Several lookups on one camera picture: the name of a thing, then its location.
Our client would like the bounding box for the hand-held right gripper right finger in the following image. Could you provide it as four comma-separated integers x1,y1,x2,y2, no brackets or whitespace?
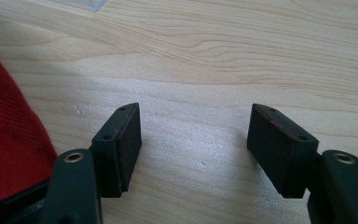
246,103,322,200

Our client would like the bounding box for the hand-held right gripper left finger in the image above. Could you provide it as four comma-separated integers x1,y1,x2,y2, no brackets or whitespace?
89,102,143,199

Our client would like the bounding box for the red knitted cloth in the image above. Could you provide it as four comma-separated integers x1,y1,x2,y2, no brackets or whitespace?
0,37,59,202

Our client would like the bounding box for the clear plastic piece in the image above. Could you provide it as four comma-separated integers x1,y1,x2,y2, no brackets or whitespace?
55,0,109,12

